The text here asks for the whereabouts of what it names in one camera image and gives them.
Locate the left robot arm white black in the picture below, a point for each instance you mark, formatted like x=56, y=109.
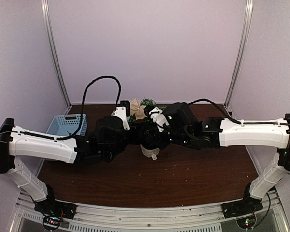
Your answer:
x=109, y=138

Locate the front aluminium rail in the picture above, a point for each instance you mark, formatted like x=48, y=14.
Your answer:
x=201, y=218

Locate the aluminium frame post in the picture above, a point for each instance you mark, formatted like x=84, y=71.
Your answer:
x=54, y=55
x=241, y=50

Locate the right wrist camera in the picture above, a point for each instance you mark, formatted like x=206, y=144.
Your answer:
x=159, y=119

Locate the circuit board with leds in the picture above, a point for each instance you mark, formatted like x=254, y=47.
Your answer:
x=51, y=223
x=246, y=223

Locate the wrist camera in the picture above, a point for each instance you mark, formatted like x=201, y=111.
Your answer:
x=159, y=119
x=123, y=112

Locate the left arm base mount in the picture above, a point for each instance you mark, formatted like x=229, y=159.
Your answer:
x=57, y=209

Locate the white battery box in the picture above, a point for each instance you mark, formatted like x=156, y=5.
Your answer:
x=154, y=157

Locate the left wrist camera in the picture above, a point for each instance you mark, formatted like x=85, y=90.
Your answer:
x=123, y=112

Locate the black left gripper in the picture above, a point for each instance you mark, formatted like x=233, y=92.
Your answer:
x=139, y=136

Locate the left circuit board with leds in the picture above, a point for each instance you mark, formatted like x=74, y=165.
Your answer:
x=51, y=223

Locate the beige fabric bow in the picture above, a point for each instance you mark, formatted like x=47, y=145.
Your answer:
x=136, y=109

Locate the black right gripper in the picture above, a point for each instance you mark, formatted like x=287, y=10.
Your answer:
x=161, y=144

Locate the left aluminium frame post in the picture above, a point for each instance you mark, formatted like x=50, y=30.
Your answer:
x=54, y=55

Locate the light blue plastic basket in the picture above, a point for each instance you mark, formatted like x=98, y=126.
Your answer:
x=65, y=125

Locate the right aluminium frame post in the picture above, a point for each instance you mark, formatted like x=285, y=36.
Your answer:
x=241, y=50

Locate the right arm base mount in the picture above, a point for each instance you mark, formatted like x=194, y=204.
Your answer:
x=247, y=205

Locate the right circuit board with leds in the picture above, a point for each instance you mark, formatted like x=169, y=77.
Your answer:
x=246, y=223

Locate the small green christmas tree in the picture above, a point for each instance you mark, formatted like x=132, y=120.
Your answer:
x=147, y=150

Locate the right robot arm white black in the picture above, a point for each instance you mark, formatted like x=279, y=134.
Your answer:
x=180, y=126

